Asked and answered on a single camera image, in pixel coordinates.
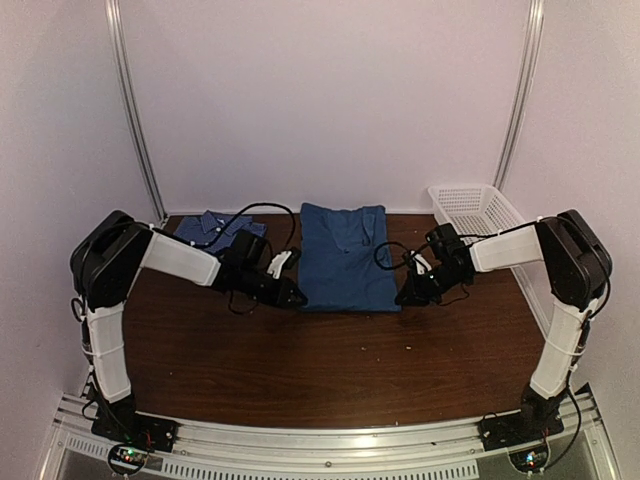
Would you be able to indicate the right aluminium frame post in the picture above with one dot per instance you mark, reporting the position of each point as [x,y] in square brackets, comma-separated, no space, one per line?
[526,75]

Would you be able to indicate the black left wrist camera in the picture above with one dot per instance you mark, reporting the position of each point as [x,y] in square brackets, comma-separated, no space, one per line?
[247,249]

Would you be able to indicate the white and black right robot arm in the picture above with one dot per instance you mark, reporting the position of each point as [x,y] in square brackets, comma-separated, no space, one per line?
[578,269]

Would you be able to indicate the white plastic laundry basket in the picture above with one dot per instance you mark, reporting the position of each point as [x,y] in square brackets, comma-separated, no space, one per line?
[473,208]

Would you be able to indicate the left aluminium frame post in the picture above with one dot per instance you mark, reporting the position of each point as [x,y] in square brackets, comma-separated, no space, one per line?
[123,72]

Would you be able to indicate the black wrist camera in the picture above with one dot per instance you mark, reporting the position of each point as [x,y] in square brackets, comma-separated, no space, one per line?
[247,249]
[444,242]

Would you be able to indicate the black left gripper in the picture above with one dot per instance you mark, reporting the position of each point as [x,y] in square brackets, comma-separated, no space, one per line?
[285,287]

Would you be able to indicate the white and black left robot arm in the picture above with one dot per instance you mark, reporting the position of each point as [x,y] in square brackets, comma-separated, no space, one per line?
[107,263]

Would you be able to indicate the aluminium front rail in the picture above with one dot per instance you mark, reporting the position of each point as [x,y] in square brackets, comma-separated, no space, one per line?
[457,449]

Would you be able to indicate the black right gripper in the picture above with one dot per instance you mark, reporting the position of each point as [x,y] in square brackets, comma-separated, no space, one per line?
[414,294]

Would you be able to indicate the blue grey cloth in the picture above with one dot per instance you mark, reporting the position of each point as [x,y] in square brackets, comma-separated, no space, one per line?
[341,253]

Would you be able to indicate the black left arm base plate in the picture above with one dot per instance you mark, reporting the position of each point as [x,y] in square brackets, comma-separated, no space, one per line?
[147,432]

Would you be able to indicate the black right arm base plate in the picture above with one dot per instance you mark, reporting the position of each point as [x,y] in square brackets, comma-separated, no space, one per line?
[509,430]

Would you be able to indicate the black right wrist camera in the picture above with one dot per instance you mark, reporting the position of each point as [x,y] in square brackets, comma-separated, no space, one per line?
[444,242]

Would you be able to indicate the aluminium frame post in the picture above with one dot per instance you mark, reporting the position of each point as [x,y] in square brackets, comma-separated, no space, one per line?
[123,72]
[526,75]

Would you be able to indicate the blue checked shirt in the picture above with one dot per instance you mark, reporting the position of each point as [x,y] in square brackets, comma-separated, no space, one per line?
[216,229]

